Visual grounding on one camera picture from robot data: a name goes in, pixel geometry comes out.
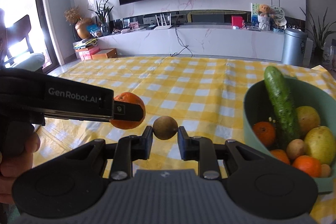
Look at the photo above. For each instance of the dried flower bunch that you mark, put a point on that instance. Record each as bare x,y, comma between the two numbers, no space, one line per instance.
72,14

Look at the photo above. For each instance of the white plastic bag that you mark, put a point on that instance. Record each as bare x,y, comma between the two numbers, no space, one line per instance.
327,56

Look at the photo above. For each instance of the white router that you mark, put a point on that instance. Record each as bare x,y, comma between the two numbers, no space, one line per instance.
162,27

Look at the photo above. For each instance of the pink patterned tin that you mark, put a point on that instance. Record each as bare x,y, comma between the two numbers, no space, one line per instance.
134,25

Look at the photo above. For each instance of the orange cardboard box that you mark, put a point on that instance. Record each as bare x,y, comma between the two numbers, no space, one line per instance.
105,54

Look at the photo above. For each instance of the pile of papers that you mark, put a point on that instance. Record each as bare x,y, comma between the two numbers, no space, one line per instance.
85,44

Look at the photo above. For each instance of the potted snake plant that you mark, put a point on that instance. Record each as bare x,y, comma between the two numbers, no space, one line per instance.
319,37

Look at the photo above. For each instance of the orange mandarin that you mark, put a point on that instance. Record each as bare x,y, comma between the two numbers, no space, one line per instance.
264,133
128,96
307,165
280,156

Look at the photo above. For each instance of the glass sliding door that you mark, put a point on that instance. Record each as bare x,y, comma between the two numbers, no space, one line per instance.
42,16

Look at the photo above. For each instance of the pink cardboard box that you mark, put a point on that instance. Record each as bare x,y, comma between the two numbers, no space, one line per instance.
85,54

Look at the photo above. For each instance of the green colander bowl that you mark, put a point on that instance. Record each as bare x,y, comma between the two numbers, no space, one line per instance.
252,108

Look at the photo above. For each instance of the green blue picture card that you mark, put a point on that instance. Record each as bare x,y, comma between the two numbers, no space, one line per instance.
254,15

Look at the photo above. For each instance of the yellow green pear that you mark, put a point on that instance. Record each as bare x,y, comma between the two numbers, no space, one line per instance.
321,145

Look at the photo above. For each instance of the white marble tv cabinet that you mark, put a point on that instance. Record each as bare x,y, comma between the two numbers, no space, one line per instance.
210,40

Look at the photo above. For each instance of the brown teddy bear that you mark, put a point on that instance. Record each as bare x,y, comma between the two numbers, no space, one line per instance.
263,16

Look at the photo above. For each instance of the dark wooden chair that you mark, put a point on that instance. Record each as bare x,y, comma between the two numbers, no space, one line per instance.
18,35

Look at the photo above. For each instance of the person's left hand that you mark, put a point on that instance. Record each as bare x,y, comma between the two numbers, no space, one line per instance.
21,150

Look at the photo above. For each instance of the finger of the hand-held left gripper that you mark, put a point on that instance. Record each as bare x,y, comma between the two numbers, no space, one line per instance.
128,112

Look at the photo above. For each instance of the silver trash can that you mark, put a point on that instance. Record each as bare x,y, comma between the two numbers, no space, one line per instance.
294,48

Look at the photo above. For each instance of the blue snack bag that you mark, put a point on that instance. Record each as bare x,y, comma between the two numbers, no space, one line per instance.
92,29

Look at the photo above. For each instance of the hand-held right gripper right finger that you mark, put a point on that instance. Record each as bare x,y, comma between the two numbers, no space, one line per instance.
183,146

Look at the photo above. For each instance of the olive green pear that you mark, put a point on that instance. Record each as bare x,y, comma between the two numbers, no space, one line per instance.
308,119

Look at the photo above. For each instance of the yellow checked tablecloth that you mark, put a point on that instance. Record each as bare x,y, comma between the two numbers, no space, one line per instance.
197,82

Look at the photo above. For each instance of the small brown kiwi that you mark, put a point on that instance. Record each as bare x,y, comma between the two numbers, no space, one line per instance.
325,170
295,149
164,127

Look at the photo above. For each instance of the black set-top box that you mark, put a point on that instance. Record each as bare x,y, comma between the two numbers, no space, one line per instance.
151,27

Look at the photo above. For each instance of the green cucumber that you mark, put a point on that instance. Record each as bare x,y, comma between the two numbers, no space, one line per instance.
281,103

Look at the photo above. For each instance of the pale green cushion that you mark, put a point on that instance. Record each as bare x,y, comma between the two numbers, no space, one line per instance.
29,62

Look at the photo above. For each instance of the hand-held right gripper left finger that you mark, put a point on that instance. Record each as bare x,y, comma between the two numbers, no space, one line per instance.
147,145

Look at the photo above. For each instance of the round printed hand fan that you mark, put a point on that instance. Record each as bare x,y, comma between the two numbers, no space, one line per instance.
278,15

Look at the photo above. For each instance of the leafy plant in glass vase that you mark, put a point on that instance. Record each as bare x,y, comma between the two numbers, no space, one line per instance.
104,24

